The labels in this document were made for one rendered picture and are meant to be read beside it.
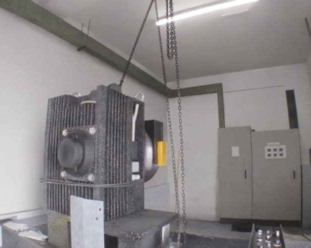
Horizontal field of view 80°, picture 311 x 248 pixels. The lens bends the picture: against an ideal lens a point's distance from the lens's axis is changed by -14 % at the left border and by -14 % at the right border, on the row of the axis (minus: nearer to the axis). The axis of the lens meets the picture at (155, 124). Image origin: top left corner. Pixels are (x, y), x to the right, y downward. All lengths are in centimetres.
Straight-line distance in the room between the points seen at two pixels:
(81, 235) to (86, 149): 40
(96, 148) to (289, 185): 335
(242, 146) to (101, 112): 310
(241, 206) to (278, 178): 79
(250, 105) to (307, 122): 107
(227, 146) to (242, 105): 87
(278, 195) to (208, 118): 191
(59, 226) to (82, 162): 49
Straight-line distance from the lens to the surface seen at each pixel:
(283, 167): 389
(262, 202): 395
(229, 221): 418
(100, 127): 109
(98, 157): 108
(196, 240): 180
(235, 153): 390
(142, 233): 100
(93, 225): 94
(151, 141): 143
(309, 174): 396
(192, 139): 434
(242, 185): 392
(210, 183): 425
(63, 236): 139
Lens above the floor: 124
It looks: 9 degrees up
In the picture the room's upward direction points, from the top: straight up
